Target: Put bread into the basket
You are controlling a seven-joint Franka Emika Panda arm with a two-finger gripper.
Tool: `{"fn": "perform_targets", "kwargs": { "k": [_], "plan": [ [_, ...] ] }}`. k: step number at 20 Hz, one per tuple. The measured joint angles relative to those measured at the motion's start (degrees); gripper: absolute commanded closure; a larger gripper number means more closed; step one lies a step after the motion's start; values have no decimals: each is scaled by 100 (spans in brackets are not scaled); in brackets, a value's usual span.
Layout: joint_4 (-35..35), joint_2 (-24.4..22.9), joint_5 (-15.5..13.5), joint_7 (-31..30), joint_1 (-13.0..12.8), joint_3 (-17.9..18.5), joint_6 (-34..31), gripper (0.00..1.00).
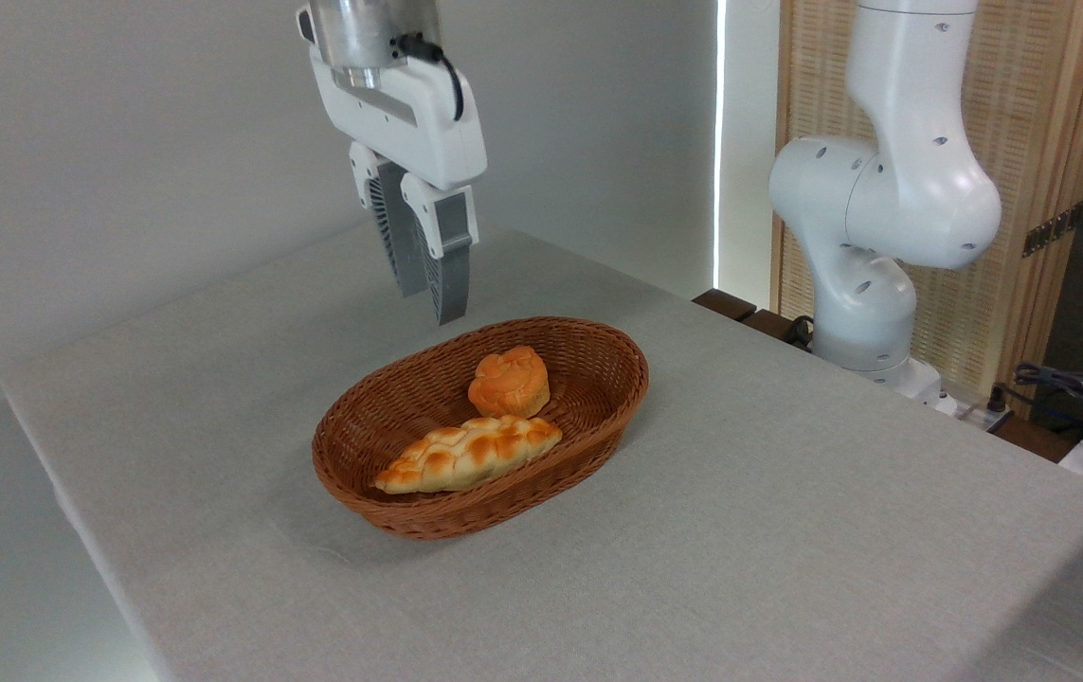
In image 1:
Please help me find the grey tablecloth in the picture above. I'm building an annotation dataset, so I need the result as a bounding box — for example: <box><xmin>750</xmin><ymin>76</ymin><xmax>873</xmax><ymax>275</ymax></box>
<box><xmin>0</xmin><ymin>227</ymin><xmax>1083</xmax><ymax>682</ymax></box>

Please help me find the long braided bread loaf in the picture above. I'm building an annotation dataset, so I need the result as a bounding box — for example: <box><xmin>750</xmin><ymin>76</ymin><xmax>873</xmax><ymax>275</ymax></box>
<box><xmin>372</xmin><ymin>414</ymin><xmax>564</xmax><ymax>495</ymax></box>

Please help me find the white power strip with plug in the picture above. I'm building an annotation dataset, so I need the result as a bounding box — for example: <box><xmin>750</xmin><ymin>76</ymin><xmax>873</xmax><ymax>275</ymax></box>
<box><xmin>956</xmin><ymin>383</ymin><xmax>1016</xmax><ymax>432</ymax></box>

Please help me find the brown oval wicker basket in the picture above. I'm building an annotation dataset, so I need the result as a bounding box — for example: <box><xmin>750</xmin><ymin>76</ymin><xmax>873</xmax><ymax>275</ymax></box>
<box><xmin>312</xmin><ymin>316</ymin><xmax>650</xmax><ymax>541</ymax></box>

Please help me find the round orange bread bun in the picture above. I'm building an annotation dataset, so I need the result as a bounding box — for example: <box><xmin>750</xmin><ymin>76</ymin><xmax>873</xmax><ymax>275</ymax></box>
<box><xmin>467</xmin><ymin>346</ymin><xmax>551</xmax><ymax>420</ymax></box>

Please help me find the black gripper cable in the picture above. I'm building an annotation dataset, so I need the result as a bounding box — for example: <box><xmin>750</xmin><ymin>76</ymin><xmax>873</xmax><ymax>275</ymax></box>
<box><xmin>393</xmin><ymin>33</ymin><xmax>465</xmax><ymax>123</ymax></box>

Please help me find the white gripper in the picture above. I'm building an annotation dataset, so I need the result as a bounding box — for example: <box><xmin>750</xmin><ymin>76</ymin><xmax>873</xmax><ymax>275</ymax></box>
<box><xmin>295</xmin><ymin>5</ymin><xmax>489</xmax><ymax>326</ymax></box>

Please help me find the dark metal screen hinge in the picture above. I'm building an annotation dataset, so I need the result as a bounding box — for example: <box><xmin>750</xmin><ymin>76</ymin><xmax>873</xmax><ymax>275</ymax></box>
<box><xmin>1021</xmin><ymin>203</ymin><xmax>1083</xmax><ymax>260</ymax></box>

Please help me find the dark wooden platform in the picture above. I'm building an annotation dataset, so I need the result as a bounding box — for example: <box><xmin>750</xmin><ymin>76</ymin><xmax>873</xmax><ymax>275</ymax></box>
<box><xmin>693</xmin><ymin>289</ymin><xmax>1073</xmax><ymax>465</ymax></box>

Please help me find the black cable bundle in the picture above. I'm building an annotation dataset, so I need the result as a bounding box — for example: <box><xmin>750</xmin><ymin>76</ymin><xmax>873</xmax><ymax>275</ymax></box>
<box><xmin>1013</xmin><ymin>362</ymin><xmax>1083</xmax><ymax>448</ymax></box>

